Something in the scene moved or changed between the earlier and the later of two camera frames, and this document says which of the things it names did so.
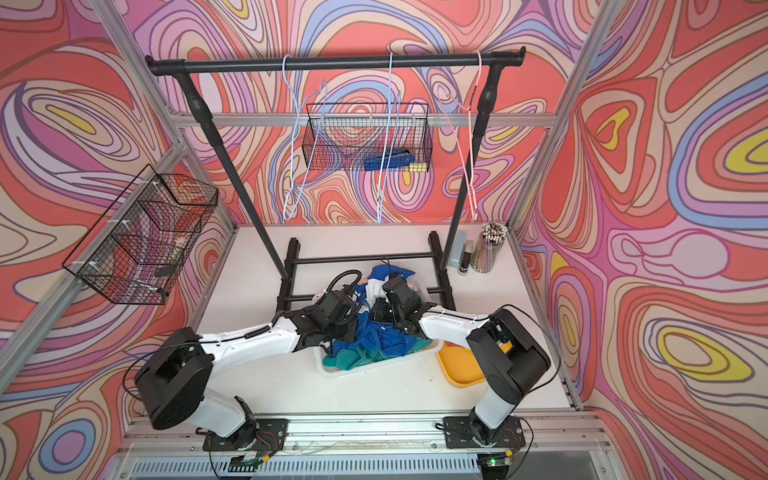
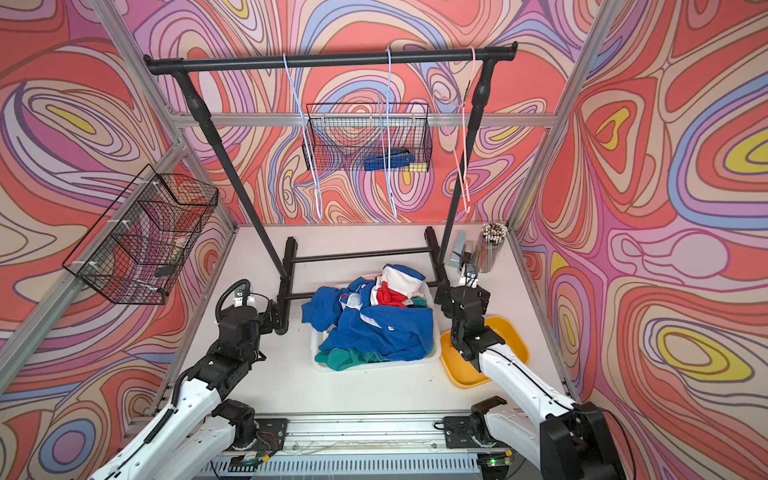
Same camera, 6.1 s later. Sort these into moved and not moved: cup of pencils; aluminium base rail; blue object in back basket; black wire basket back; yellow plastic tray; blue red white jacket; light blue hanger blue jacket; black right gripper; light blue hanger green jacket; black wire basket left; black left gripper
Moved: light blue hanger green jacket; blue red white jacket; black right gripper; light blue hanger blue jacket; black left gripper
Not moved: black wire basket left; aluminium base rail; black wire basket back; cup of pencils; blue object in back basket; yellow plastic tray
